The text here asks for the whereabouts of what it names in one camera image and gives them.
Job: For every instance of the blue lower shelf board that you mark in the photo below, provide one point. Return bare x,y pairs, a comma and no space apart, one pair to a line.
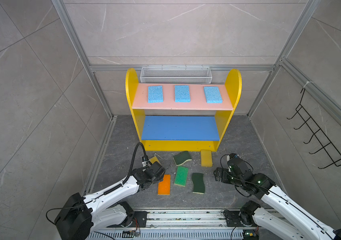
180,128

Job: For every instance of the bright green sponge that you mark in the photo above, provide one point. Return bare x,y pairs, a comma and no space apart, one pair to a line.
181,176

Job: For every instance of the white wire mesh basket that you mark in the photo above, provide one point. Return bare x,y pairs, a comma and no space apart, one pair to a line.
175,75

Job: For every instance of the yellow shelf unit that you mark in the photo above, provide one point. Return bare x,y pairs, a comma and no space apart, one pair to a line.
222,118

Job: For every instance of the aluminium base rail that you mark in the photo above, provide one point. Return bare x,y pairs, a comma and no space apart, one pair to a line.
190,224

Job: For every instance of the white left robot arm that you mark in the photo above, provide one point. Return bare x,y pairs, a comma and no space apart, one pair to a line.
82,215

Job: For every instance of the light blue cellulose sponge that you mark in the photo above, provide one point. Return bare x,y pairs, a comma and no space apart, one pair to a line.
212,95

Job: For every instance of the yellow rectangular sponge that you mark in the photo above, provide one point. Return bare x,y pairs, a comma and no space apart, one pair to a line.
206,158

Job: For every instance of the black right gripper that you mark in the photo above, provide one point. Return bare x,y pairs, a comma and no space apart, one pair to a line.
225,172

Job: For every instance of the dark green wavy sponge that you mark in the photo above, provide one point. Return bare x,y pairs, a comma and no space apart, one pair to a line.
182,158
198,183

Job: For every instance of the black wire hook rack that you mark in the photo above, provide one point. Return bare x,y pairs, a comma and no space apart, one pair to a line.
317,133

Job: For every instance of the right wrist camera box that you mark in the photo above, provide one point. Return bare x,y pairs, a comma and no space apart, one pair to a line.
238,168

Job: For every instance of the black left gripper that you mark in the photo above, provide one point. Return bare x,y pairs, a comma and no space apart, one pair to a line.
160,178

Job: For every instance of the orange sponge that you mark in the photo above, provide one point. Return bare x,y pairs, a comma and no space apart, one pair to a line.
164,187

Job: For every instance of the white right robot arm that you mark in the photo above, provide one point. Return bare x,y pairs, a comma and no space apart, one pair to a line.
299,224

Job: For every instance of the dark green wavy sponge front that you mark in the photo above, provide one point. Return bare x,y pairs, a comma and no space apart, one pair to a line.
198,183

